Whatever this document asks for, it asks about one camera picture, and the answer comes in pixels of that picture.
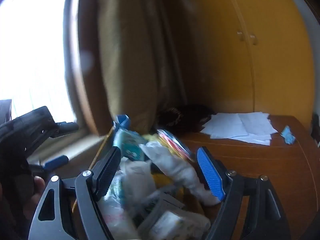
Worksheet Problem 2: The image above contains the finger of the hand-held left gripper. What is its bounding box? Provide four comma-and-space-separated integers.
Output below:
50, 122, 80, 140
29, 155, 70, 174

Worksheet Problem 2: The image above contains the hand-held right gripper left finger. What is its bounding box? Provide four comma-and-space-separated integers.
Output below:
28, 146, 122, 240

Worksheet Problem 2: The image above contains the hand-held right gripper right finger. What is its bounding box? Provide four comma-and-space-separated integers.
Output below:
197, 146, 292, 240

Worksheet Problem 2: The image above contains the teal cartoon tissue pack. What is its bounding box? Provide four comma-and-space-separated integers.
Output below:
112, 126, 148, 162

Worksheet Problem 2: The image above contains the white towel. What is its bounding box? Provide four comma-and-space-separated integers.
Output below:
139, 141, 220, 205

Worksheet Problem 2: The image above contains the yellow cardboard box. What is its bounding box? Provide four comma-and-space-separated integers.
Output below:
71, 126, 205, 240

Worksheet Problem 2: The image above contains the person's left hand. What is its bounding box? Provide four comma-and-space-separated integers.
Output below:
23, 176, 46, 220

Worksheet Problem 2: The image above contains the white wipes packet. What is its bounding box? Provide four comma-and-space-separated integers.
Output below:
122, 159, 157, 200

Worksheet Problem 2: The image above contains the stack of white papers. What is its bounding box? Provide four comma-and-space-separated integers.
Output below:
200, 112, 278, 146

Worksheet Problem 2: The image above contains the white plastic packet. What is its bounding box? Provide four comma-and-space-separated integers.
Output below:
139, 210, 212, 240

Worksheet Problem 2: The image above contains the dark fringed cloth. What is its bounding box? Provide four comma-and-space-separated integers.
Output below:
156, 104, 217, 133

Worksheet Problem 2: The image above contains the window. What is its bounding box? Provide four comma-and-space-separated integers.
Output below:
0, 0, 78, 125

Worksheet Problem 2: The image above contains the small crumpled blue cloth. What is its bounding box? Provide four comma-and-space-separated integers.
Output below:
281, 126, 295, 145

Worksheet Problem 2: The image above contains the olive curtain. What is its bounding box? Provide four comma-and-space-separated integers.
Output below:
77, 0, 188, 135

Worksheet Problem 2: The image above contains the yellow wooden wardrobe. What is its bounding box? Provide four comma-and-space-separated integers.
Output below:
160, 0, 315, 120

